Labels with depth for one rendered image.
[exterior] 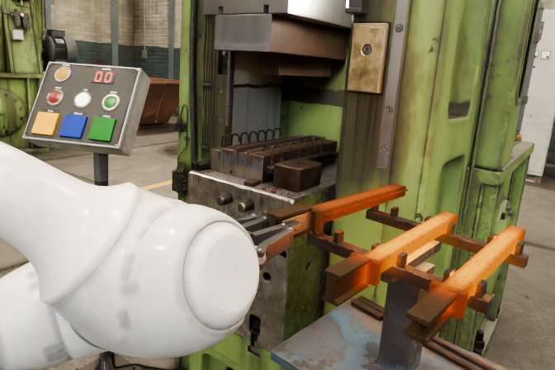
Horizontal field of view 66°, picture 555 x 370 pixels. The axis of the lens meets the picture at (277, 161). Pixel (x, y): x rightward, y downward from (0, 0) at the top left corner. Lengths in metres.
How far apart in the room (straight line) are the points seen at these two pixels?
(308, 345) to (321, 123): 0.91
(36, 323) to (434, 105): 0.92
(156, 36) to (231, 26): 9.22
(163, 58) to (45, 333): 9.90
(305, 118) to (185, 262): 1.41
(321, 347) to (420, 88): 0.64
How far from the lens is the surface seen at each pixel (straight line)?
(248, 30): 1.21
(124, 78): 1.50
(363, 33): 1.15
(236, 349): 1.39
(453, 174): 1.50
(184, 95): 1.59
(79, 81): 1.58
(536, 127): 6.23
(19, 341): 0.45
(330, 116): 1.60
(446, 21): 1.11
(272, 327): 1.25
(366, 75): 1.14
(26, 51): 6.02
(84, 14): 10.35
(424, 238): 0.82
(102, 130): 1.44
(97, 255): 0.30
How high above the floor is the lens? 1.24
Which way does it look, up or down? 13 degrees down
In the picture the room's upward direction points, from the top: 4 degrees clockwise
